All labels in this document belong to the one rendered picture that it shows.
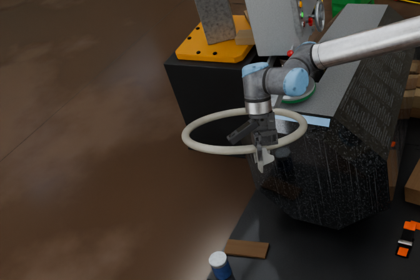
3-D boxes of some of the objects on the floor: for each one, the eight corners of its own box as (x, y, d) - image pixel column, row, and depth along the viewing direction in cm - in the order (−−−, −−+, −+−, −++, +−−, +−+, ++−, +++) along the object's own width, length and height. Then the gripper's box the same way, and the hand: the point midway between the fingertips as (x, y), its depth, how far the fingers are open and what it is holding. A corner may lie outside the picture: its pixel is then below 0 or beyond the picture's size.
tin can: (220, 283, 303) (215, 269, 295) (211, 272, 311) (205, 258, 303) (235, 272, 306) (230, 258, 298) (225, 262, 313) (220, 247, 306)
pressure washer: (349, 17, 484) (338, -80, 431) (386, 24, 461) (379, -78, 409) (327, 38, 467) (312, -60, 415) (364, 45, 445) (354, -57, 392)
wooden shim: (224, 254, 318) (223, 252, 317) (228, 240, 325) (227, 239, 324) (265, 259, 308) (264, 257, 307) (269, 244, 315) (269, 242, 314)
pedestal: (188, 149, 401) (156, 65, 357) (227, 94, 442) (203, 12, 398) (271, 163, 368) (247, 72, 324) (305, 101, 409) (288, 14, 365)
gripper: (277, 114, 185) (282, 173, 191) (269, 105, 196) (274, 161, 202) (252, 118, 184) (257, 177, 190) (245, 109, 195) (251, 165, 202)
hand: (258, 167), depth 196 cm, fingers closed on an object, 4 cm apart
